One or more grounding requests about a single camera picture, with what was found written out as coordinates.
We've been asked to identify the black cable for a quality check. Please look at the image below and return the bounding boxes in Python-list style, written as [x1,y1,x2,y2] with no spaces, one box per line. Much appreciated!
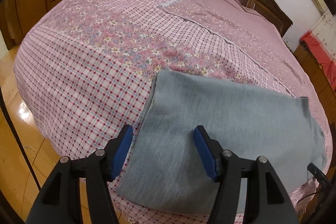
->
[0,87,42,191]

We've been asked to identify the pink floral bed sheet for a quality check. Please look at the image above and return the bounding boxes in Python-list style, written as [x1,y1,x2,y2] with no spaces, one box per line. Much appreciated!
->
[14,0,333,223]

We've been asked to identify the grey fleece pants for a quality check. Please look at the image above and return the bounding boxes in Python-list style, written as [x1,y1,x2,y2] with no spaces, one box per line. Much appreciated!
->
[117,71,327,215]

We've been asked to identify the red and cream curtain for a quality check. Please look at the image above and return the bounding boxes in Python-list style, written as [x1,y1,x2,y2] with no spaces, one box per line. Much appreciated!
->
[300,10,336,91]

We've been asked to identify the wooden low cabinet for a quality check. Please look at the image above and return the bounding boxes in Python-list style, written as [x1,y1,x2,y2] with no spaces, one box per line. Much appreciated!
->
[293,41,336,122]

